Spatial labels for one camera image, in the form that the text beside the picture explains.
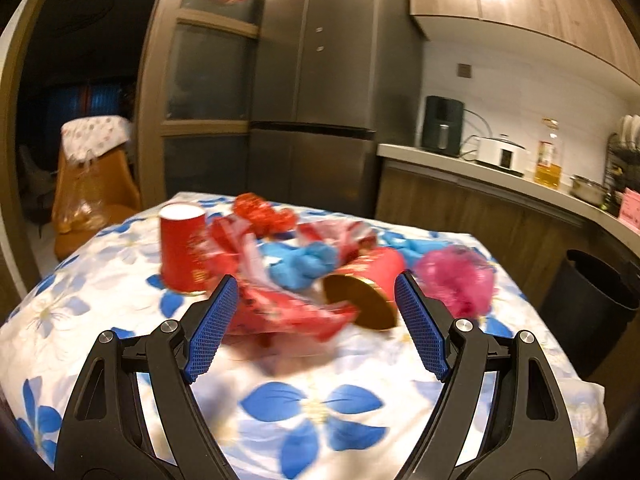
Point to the wooden base cabinet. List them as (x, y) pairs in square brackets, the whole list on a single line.
[(450, 200)]

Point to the wooden wall cabinet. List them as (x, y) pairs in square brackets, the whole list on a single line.
[(525, 0)]

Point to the wooden framed glass door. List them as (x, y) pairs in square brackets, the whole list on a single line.
[(210, 75)]

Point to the grey refrigerator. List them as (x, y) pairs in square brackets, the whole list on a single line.
[(325, 85)]

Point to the black air fryer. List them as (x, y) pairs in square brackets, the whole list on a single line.
[(442, 125)]

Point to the pink utensil holder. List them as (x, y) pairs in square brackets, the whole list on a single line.
[(630, 207)]

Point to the dark wall socket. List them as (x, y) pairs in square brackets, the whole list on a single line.
[(465, 70)]

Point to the row of white plates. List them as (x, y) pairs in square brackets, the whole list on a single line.
[(631, 132)]

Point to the black trash bin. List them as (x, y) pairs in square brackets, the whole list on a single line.
[(590, 320)]

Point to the steel pot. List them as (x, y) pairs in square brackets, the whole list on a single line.
[(589, 191)]

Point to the dotted white cloth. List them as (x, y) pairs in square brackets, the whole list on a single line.
[(95, 135)]

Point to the orange chair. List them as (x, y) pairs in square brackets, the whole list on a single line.
[(120, 190)]

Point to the grey kitchen countertop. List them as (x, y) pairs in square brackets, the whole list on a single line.
[(415, 152)]

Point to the red cellophane wrapper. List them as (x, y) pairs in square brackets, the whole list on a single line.
[(260, 212)]

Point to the clear plastic bag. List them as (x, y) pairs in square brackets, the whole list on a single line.
[(80, 205)]

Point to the black dish rack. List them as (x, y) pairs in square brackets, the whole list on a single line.
[(617, 170)]

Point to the blue floral tablecloth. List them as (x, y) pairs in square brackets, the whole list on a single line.
[(320, 410)]

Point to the pink plastic bag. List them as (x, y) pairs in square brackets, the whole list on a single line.
[(455, 275)]

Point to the white electric cooker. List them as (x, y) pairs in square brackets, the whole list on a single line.
[(500, 155)]

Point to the cooking oil bottle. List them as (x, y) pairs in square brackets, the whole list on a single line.
[(547, 170)]

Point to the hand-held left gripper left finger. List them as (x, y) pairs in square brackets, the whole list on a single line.
[(212, 330)]

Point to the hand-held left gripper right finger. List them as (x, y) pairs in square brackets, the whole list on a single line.
[(420, 325)]

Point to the red and white plastic bag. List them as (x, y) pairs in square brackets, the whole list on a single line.
[(280, 315)]

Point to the red paper cup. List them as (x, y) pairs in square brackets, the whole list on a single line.
[(182, 250), (380, 270)]

